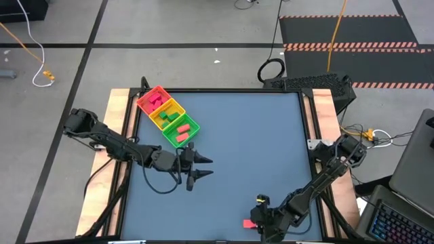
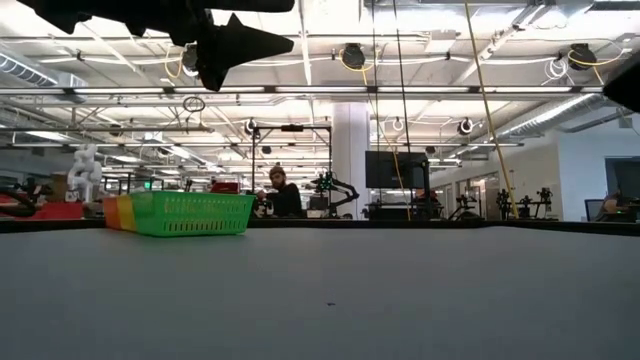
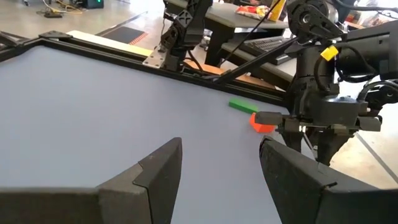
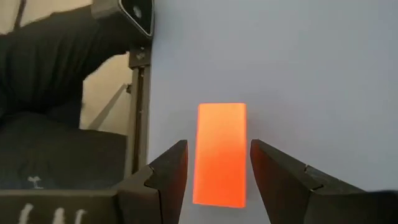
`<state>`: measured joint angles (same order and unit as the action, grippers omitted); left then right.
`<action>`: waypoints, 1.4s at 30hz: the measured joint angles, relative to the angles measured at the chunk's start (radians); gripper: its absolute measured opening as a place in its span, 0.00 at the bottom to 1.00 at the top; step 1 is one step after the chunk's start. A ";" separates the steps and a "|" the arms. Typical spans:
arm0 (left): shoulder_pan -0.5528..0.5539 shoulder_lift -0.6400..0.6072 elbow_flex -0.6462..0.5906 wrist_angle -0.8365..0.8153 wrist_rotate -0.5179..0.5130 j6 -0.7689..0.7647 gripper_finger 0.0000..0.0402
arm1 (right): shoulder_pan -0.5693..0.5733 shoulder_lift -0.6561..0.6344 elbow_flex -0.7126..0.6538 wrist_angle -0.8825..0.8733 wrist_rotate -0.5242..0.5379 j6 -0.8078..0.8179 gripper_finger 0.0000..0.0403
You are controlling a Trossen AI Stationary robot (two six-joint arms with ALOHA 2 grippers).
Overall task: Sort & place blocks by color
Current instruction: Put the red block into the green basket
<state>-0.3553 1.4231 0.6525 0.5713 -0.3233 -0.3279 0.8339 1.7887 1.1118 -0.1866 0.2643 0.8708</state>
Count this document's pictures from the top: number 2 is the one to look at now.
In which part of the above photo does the silver ceiling duct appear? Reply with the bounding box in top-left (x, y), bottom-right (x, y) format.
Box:
top-left (499, 93), bottom-right (609, 139)
top-left (0, 52), bottom-right (59, 87)

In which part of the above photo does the yellow hanging cable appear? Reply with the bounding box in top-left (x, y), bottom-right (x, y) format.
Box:
top-left (463, 0), bottom-right (520, 220)

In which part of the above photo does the white pillar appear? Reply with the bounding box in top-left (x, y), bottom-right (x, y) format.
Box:
top-left (332, 102), bottom-right (372, 221)

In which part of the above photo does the black monitor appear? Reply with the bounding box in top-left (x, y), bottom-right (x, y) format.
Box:
top-left (364, 150), bottom-right (430, 190)

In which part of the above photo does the green plastic basket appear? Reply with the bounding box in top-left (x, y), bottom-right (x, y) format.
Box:
top-left (130, 190), bottom-right (257, 238)

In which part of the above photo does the red plastic basket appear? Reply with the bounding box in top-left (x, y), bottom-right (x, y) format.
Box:
top-left (102, 196), bottom-right (123, 231)

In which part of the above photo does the black table frame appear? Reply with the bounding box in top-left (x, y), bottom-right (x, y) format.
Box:
top-left (0, 217), bottom-right (640, 237)

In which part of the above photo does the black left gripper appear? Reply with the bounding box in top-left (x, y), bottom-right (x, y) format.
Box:
top-left (17, 0), bottom-right (297, 93)

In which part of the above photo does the dark glass door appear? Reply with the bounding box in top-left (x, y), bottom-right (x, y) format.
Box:
top-left (603, 156), bottom-right (640, 214)

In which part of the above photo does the cardboard box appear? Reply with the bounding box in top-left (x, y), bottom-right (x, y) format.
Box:
top-left (49, 173), bottom-right (71, 204)

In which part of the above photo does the person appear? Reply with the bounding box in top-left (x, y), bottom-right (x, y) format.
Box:
top-left (601, 192), bottom-right (639, 223)
top-left (256, 164), bottom-right (305, 220)

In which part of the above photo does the black frame rig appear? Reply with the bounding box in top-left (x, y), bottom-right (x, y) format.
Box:
top-left (251, 123), bottom-right (334, 220)

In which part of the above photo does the yellow plastic basket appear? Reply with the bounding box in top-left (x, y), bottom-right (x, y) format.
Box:
top-left (116, 194), bottom-right (139, 233)

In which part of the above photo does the thin black hanging cable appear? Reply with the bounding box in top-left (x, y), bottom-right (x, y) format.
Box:
top-left (370, 0), bottom-right (382, 196)

